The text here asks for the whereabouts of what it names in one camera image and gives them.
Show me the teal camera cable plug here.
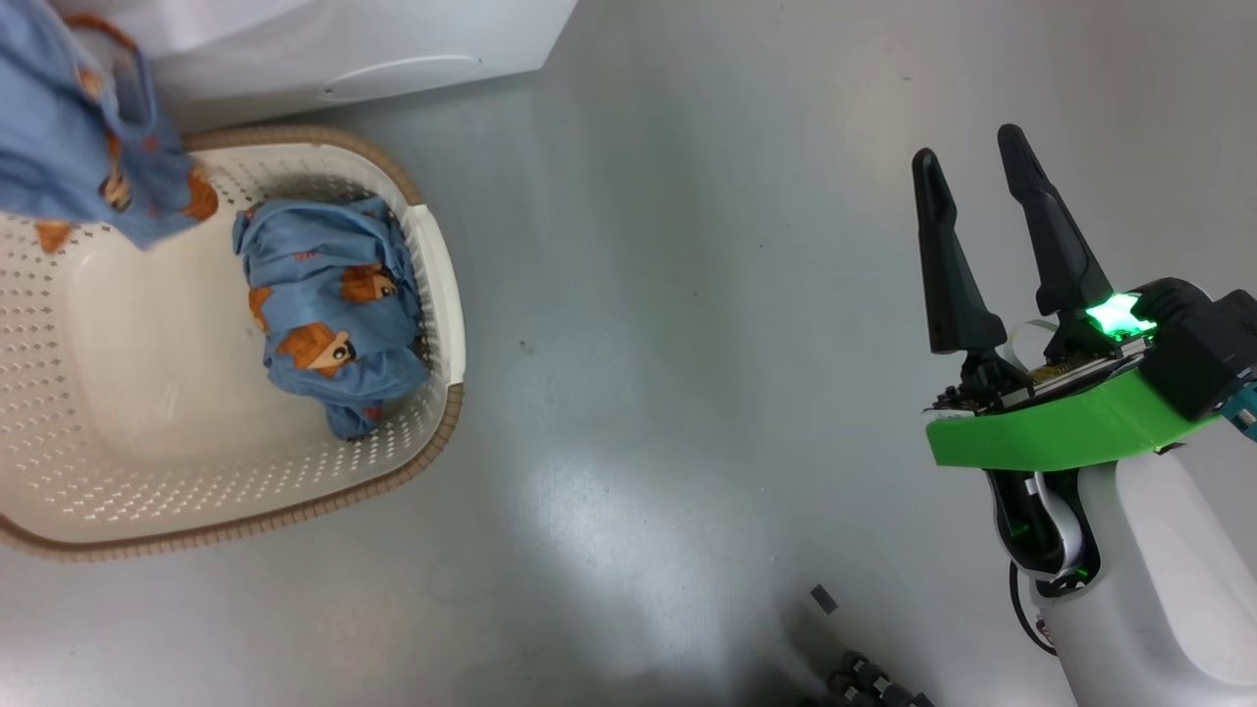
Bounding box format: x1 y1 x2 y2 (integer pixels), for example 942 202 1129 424
1221 383 1257 435

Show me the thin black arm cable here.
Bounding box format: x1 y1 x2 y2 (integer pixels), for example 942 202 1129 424
1009 560 1058 657

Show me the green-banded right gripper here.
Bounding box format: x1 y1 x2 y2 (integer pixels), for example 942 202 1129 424
911 125 1226 472

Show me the blue bear print garment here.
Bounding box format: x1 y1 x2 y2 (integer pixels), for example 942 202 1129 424
233 196 433 440

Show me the white front-load washing machine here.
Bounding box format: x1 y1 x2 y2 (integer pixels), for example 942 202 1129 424
49 0 580 134

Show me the cream perforated laundry basket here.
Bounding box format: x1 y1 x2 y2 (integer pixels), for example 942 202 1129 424
0 126 465 561

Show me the blue garment with white lining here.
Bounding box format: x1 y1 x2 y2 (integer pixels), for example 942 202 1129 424
0 0 219 251

